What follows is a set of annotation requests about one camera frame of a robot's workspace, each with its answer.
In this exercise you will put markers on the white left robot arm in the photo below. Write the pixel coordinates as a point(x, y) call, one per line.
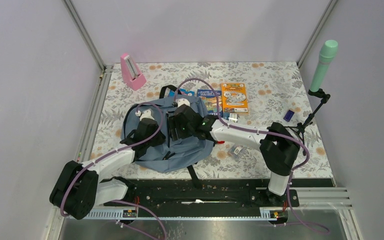
point(82, 186)

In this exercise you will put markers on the orange book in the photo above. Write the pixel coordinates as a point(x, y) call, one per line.
point(234, 98)

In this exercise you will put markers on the blue round package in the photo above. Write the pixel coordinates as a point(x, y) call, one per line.
point(183, 92)

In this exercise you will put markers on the mint green microphone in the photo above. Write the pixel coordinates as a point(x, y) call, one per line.
point(327, 53)

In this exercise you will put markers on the small blue label jar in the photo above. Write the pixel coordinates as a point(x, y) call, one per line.
point(233, 117)

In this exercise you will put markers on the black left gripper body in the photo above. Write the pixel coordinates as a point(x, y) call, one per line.
point(156, 140)

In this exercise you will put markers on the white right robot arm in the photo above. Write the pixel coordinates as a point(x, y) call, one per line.
point(278, 148)

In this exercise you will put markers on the blue treehouse book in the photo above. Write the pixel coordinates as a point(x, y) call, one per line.
point(210, 100)

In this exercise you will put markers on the blue student backpack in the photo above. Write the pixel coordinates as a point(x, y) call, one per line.
point(171, 155)

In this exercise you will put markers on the floral tablecloth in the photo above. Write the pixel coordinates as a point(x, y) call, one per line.
point(272, 88)

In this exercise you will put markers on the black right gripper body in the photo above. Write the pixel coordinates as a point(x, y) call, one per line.
point(183, 131)

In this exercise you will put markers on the purple toy brick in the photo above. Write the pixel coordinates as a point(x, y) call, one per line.
point(289, 115)

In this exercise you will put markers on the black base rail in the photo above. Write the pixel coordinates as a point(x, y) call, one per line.
point(205, 198)

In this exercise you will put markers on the pink metronome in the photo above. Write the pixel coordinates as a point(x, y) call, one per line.
point(131, 74)

